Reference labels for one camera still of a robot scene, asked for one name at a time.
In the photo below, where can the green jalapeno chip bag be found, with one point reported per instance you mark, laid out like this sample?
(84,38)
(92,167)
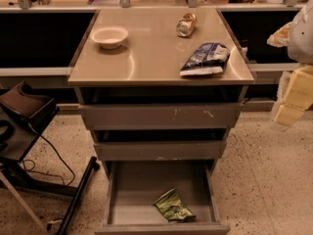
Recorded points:
(172,208)

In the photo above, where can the white paper bowl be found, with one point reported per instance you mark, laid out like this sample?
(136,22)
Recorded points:
(109,37)

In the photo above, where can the grey top drawer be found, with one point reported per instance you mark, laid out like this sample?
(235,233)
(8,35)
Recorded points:
(160,116)

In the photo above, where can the grey drawer cabinet with counter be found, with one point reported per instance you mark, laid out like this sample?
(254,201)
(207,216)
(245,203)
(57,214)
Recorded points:
(145,69)

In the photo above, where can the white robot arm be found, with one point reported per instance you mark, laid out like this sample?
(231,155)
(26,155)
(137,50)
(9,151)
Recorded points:
(300,47)

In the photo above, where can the blue white chip bag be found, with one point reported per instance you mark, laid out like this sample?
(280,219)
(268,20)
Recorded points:
(209,58)

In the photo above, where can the black stand with tray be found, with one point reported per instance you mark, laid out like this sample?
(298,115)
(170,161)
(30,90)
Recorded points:
(24,117)

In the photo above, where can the grey open bottom drawer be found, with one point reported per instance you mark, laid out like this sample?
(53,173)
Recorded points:
(135,186)

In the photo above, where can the crushed golden soda can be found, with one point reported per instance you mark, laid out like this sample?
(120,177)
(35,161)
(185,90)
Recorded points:
(187,25)

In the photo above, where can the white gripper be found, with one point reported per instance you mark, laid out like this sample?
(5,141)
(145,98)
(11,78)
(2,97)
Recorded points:
(302,39)

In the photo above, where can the grey middle drawer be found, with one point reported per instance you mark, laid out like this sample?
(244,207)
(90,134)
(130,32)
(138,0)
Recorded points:
(159,150)

